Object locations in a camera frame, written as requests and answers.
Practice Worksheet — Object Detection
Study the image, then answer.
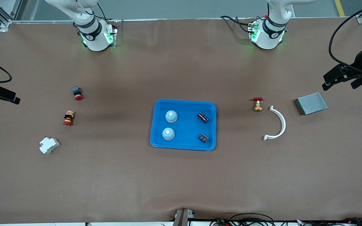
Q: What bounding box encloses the black arm base cable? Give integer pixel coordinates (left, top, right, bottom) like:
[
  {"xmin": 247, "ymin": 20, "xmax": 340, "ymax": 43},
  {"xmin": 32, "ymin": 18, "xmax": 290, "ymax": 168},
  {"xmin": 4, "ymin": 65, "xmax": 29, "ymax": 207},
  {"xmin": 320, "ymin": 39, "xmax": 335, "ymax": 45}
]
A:
[{"xmin": 220, "ymin": 15, "xmax": 252, "ymax": 33}]

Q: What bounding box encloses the black looped floor cable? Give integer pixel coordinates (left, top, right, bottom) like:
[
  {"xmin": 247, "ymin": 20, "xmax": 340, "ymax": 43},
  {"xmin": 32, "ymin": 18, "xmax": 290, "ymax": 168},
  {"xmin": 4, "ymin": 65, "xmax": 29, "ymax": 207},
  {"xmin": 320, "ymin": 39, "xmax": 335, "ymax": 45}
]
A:
[{"xmin": 230, "ymin": 213, "xmax": 276, "ymax": 226}]

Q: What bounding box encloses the silver metal power supply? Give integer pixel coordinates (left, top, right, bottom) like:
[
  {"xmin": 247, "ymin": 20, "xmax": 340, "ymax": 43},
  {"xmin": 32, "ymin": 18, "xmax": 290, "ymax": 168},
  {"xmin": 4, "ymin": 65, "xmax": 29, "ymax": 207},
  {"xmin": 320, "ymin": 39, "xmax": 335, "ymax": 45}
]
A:
[{"xmin": 294, "ymin": 92, "xmax": 328, "ymax": 116}]

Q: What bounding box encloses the red emergency stop button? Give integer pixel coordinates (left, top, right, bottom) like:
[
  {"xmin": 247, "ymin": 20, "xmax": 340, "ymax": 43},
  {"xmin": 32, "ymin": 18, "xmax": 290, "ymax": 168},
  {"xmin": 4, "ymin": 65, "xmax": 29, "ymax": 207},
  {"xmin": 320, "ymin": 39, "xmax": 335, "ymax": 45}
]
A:
[{"xmin": 72, "ymin": 86, "xmax": 84, "ymax": 101}]

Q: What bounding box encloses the black floor cable bundle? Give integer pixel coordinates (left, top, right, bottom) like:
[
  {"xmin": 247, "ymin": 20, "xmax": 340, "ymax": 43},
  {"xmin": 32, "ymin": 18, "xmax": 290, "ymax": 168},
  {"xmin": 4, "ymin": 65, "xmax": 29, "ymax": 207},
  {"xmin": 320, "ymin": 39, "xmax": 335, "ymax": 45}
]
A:
[{"xmin": 294, "ymin": 217, "xmax": 362, "ymax": 226}]

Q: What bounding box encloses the blue plastic tray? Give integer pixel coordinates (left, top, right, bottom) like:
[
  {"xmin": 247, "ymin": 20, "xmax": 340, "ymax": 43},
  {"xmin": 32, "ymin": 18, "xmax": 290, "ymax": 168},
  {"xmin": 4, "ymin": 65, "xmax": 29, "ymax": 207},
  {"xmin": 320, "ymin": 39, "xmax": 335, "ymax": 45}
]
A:
[{"xmin": 150, "ymin": 100, "xmax": 217, "ymax": 151}]

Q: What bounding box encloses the white circuit breaker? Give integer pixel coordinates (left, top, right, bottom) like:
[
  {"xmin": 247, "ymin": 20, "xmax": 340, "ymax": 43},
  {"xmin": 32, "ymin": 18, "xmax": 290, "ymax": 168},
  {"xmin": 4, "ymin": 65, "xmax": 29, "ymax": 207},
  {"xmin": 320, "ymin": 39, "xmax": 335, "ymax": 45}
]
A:
[{"xmin": 39, "ymin": 137, "xmax": 60, "ymax": 155}]

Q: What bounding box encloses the light blue desk bell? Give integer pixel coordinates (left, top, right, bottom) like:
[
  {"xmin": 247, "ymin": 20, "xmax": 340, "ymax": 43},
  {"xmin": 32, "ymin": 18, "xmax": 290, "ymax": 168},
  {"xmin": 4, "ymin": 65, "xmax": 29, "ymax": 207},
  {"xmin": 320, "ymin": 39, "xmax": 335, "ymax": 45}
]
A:
[
  {"xmin": 162, "ymin": 128, "xmax": 175, "ymax": 141},
  {"xmin": 165, "ymin": 110, "xmax": 178, "ymax": 123}
]

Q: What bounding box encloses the white curved plastic bracket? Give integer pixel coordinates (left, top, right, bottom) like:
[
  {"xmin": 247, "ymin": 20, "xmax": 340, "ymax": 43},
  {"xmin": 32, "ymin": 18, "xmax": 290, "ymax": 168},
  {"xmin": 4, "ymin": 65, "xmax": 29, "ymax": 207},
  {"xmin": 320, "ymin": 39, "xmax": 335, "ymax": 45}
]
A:
[{"xmin": 263, "ymin": 106, "xmax": 286, "ymax": 141}]

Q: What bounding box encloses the orange red push button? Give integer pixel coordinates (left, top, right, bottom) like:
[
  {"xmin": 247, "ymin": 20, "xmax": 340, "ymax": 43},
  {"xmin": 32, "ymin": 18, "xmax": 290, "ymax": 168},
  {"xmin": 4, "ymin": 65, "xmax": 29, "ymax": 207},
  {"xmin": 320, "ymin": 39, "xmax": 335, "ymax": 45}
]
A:
[{"xmin": 63, "ymin": 110, "xmax": 75, "ymax": 126}]

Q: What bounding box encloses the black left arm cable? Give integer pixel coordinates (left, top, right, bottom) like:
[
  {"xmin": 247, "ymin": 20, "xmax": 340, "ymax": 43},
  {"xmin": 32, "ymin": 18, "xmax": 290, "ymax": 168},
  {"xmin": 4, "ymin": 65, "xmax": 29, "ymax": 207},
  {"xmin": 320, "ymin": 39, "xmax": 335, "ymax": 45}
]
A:
[{"xmin": 329, "ymin": 0, "xmax": 362, "ymax": 69}]

